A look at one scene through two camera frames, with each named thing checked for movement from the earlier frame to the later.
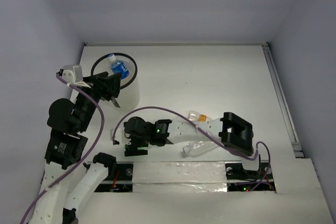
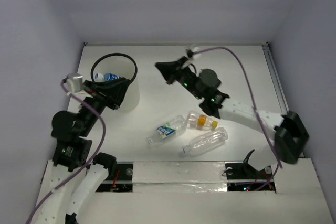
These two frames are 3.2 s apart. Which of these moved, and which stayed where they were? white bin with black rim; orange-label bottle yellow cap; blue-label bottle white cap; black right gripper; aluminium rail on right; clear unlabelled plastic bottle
Moved: blue-label bottle white cap; black right gripper
Stayed: aluminium rail on right; orange-label bottle yellow cap; white bin with black rim; clear unlabelled plastic bottle
